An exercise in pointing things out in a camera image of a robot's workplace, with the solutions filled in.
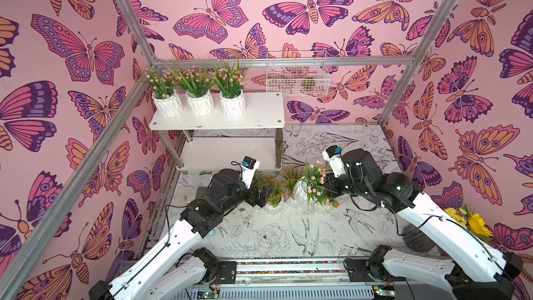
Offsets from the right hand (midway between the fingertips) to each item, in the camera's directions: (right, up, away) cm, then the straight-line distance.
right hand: (319, 179), depth 69 cm
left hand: (-18, -1, +3) cm, 18 cm away
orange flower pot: (-14, -11, +14) cm, 23 cm away
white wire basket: (-4, +44, +26) cm, 52 cm away
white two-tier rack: (-19, +24, +11) cm, 32 cm away
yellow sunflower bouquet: (+43, -11, -8) cm, 45 cm away
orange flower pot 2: (-20, -2, +12) cm, 24 cm away
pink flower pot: (-4, -1, -10) cm, 11 cm away
